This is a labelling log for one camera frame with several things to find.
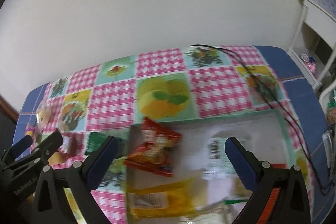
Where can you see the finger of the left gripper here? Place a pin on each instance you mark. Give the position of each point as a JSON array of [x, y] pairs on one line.
[[16, 150], [24, 172]]

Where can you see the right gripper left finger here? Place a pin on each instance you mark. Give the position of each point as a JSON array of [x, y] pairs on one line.
[[50, 203]]

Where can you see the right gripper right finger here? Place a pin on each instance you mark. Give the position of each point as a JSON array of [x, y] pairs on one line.
[[292, 205]]

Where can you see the purple small candy packet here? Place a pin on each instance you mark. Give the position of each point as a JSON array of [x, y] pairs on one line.
[[31, 131]]

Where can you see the orange checkered snack bar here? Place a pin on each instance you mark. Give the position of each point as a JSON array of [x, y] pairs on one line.
[[265, 215]]

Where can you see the yellow clear-wrapped pastry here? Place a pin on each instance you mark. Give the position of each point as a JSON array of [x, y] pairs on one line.
[[57, 158]]

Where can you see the dark red biscuit packet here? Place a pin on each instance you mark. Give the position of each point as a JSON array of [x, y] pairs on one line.
[[69, 145]]

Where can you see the round bun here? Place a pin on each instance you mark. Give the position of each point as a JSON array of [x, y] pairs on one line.
[[43, 115]]

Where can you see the clear-wrapped round rice cracker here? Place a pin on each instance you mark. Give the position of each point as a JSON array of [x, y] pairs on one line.
[[238, 193]]

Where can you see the dark green snack packet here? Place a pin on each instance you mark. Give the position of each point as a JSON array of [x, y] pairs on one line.
[[95, 139]]

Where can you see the silver green snack packet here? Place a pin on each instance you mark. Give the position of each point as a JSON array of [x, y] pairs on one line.
[[219, 166]]

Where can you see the red chip snack bag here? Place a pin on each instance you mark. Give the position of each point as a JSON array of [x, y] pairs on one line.
[[153, 154]]

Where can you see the yellow snack packet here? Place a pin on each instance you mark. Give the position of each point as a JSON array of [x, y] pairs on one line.
[[176, 199]]

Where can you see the patchwork plaid tablecloth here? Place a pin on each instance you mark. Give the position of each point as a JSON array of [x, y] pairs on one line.
[[193, 82]]

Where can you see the teal-rimmed white tray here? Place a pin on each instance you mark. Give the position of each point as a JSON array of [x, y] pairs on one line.
[[266, 136]]

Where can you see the white shelf unit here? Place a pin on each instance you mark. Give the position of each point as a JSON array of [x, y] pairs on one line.
[[312, 47]]

